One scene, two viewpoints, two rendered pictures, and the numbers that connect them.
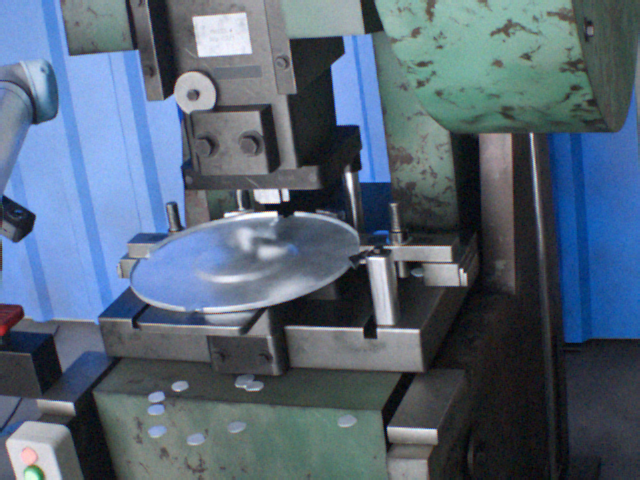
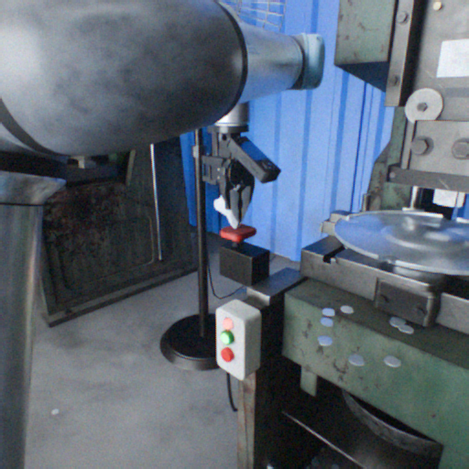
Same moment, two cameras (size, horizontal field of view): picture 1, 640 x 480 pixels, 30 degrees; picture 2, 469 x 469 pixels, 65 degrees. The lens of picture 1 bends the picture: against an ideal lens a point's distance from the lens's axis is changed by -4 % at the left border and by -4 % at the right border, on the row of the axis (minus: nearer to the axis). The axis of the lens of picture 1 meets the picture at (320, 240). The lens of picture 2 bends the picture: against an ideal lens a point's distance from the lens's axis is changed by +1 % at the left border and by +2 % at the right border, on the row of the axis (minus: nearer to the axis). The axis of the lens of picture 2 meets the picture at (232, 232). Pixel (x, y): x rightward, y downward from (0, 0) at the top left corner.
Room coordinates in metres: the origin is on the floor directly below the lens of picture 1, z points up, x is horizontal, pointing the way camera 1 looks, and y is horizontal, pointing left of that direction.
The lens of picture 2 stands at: (0.74, 0.18, 1.00)
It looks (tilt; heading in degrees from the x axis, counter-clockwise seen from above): 20 degrees down; 21
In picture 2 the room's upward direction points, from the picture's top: straight up
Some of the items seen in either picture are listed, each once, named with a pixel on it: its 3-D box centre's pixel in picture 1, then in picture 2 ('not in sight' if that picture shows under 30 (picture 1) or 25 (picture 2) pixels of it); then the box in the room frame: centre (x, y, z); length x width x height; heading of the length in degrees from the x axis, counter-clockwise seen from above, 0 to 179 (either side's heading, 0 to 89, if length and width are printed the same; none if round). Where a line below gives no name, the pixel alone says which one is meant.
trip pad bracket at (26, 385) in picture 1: (29, 397); (244, 284); (1.43, 0.42, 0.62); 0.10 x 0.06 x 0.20; 67
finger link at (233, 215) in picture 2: not in sight; (224, 207); (1.43, 0.47, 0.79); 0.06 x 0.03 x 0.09; 67
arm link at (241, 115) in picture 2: not in sight; (230, 114); (1.44, 0.46, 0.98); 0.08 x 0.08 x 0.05
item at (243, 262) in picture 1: (243, 258); (422, 235); (1.40, 0.10, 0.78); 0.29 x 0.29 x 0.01
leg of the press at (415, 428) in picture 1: (516, 392); not in sight; (1.55, -0.25, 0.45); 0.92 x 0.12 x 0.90; 157
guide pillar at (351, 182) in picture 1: (352, 186); not in sight; (1.54, -0.05, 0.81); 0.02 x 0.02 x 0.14; 67
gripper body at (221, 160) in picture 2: not in sight; (228, 155); (1.45, 0.47, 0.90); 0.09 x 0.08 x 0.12; 67
